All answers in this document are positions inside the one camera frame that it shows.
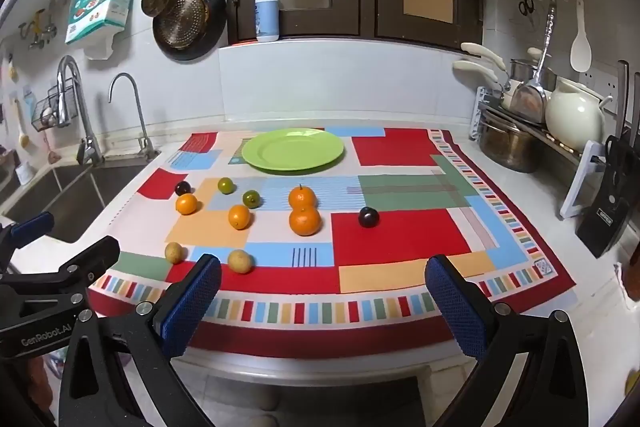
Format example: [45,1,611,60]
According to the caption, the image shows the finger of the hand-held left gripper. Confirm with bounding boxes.
[0,212,55,258]
[0,236,121,333]

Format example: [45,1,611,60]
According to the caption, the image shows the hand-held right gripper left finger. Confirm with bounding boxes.
[59,253,223,427]

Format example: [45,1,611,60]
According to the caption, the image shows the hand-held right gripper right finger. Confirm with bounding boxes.
[424,254,586,427]

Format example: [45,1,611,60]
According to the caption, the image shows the small orange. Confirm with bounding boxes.
[228,205,251,230]
[175,193,199,216]

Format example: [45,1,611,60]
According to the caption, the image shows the orange with stem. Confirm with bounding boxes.
[288,184,317,211]

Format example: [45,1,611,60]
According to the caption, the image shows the green plate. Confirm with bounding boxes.
[241,128,346,172]

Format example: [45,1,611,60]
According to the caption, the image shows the steel sink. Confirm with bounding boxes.
[0,151,161,245]

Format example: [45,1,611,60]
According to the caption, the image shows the colourful patchwork tablecloth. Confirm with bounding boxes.
[87,127,576,360]

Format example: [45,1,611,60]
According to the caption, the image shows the large orange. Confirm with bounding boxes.
[289,208,322,237]

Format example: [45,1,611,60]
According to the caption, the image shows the tall chrome faucet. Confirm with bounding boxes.
[56,55,104,166]

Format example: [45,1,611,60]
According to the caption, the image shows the thin gooseneck faucet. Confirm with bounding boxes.
[109,73,151,151]

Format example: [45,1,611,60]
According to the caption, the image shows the large steel pot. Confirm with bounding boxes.
[479,114,546,173]

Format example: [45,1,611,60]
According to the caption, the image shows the black knife block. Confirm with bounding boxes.
[575,134,635,258]

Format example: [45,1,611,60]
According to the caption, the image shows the metal dish rack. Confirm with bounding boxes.
[469,86,601,158]

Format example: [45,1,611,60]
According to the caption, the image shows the metal ladle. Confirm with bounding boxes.
[512,7,557,124]

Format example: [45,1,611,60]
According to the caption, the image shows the white kettle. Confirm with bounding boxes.
[545,77,614,152]

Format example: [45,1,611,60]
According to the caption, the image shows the green paper towel pack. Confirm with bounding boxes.
[65,0,137,45]

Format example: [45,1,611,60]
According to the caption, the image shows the gold perforated strainer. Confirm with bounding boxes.
[159,0,211,48]

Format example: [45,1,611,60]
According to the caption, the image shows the small brass pot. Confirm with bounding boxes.
[141,0,179,18]

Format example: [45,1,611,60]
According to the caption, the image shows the black frying pan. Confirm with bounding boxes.
[152,0,227,60]

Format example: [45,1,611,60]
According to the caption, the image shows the white rice spoon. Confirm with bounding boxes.
[571,0,594,72]

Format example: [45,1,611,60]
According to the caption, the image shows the blue pump soap bottle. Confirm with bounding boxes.
[255,0,280,42]

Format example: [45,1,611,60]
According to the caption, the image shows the black wire basket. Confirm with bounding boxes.
[31,79,76,132]

